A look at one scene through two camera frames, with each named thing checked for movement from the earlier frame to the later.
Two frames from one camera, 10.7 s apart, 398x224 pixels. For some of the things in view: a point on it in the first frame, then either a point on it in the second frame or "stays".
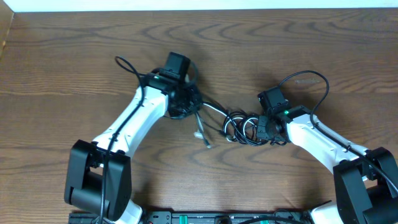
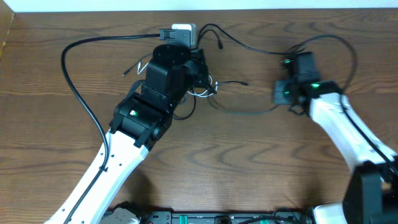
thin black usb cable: [201, 132] → [143, 56]
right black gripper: [260, 131] → [277, 99]
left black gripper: [198, 99] → [199, 69]
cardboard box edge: [6, 18] stays
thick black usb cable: [242, 127] → [209, 96]
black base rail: [209, 216] stays
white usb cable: [200, 135] → [199, 94]
